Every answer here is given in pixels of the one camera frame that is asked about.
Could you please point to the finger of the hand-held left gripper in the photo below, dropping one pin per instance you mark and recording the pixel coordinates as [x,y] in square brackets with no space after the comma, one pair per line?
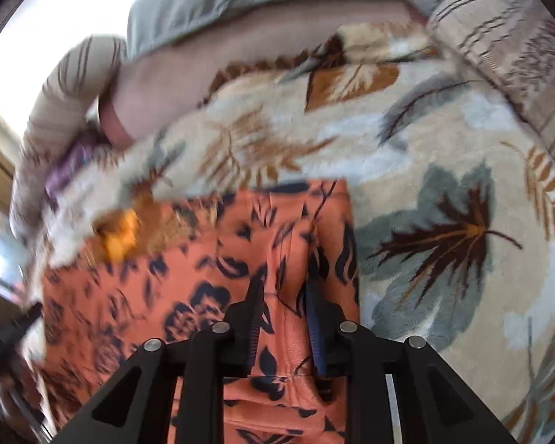
[14,330]

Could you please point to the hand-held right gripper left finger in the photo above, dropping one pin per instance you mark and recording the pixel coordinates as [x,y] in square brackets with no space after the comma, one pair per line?
[256,326]

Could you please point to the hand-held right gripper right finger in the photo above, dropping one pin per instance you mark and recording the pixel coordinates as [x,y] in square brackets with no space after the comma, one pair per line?
[315,330]

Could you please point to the orange floral cloth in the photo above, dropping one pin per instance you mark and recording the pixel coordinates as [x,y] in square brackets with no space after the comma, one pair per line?
[203,277]

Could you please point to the purple cloth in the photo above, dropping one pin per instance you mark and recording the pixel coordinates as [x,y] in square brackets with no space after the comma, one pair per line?
[71,162]

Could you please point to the leaf print blanket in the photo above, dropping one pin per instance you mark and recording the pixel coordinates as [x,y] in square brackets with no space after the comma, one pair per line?
[444,148]

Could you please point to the striped floral pillow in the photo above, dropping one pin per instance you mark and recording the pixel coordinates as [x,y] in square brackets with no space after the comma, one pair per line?
[60,101]
[499,32]

